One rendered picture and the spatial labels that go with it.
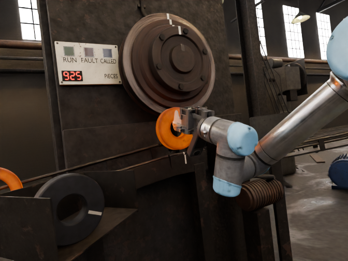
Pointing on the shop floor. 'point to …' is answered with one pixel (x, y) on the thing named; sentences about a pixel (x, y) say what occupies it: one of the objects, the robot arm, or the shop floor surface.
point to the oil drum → (287, 166)
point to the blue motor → (339, 172)
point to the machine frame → (138, 128)
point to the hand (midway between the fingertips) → (175, 123)
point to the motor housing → (259, 216)
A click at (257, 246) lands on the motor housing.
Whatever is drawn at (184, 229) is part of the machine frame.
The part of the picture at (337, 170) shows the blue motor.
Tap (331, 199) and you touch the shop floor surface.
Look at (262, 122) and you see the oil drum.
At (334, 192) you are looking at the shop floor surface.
